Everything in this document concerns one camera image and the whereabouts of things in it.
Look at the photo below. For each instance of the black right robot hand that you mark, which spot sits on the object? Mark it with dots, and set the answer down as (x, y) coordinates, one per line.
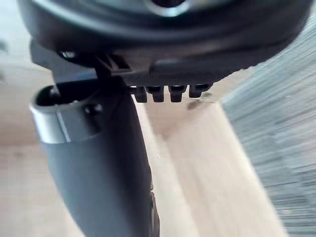
(103, 172)

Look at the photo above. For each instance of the grey carpet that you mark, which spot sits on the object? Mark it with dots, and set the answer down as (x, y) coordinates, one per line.
(276, 128)

